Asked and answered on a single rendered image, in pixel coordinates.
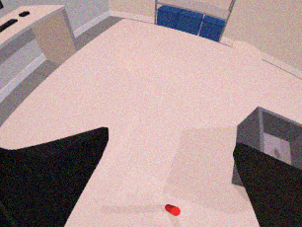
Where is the dark grey open box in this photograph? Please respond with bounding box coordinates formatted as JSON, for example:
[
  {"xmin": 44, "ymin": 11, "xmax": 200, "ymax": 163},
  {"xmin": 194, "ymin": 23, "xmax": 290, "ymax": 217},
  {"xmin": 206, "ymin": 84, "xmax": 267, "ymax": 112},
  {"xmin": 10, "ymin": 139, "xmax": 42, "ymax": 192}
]
[{"xmin": 231, "ymin": 106, "xmax": 302, "ymax": 188}]

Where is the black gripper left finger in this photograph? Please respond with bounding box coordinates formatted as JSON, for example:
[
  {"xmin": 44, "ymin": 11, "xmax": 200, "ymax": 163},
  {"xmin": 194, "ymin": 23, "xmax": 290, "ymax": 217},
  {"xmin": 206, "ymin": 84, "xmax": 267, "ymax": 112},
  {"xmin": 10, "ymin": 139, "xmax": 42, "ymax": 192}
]
[{"xmin": 0, "ymin": 126, "xmax": 108, "ymax": 227}]

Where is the grey square plate with hole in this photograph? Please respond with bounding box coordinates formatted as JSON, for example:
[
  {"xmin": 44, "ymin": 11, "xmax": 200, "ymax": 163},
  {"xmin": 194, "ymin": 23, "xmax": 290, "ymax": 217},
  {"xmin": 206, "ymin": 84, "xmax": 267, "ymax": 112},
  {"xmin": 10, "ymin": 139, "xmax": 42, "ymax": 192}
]
[{"xmin": 264, "ymin": 132, "xmax": 291, "ymax": 165}]

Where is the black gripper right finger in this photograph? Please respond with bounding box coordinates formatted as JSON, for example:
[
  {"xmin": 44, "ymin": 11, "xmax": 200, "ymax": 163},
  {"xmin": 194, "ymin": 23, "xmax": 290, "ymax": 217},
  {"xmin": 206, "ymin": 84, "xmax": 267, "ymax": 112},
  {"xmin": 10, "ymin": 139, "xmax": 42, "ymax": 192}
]
[{"xmin": 232, "ymin": 142, "xmax": 302, "ymax": 227}]

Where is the red peg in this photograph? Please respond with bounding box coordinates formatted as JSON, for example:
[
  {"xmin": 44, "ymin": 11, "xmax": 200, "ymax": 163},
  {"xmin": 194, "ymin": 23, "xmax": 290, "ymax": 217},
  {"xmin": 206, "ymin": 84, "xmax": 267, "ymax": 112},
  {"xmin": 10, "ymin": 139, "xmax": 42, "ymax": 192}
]
[{"xmin": 164, "ymin": 204, "xmax": 182, "ymax": 216}]

